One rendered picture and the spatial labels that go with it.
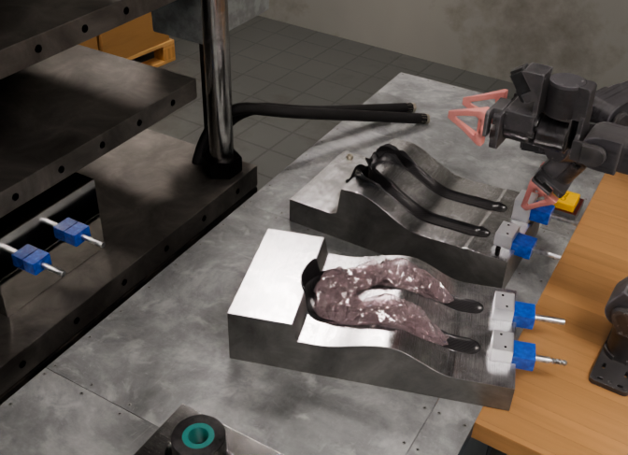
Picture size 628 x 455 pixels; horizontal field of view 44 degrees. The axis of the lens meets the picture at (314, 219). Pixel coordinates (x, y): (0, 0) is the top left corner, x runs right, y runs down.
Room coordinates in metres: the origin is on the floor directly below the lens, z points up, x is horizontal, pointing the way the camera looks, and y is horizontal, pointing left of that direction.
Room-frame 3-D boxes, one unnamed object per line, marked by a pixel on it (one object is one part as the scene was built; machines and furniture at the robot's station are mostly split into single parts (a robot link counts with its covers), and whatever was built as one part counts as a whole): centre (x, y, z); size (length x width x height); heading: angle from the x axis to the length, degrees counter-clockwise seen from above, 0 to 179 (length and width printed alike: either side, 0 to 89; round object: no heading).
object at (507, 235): (1.24, -0.43, 0.89); 0.13 x 0.05 x 0.05; 61
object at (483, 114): (1.20, -0.28, 1.20); 0.09 x 0.07 x 0.07; 59
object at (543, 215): (1.34, -0.49, 0.91); 0.13 x 0.05 x 0.05; 61
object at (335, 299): (1.08, -0.13, 0.90); 0.26 x 0.18 x 0.08; 78
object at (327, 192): (1.42, -0.23, 0.87); 0.50 x 0.26 x 0.14; 61
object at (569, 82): (1.12, -0.43, 1.24); 0.12 x 0.09 x 0.12; 59
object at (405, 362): (1.07, -0.13, 0.85); 0.50 x 0.26 x 0.11; 78
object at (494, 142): (1.18, -0.35, 1.20); 0.10 x 0.07 x 0.07; 149
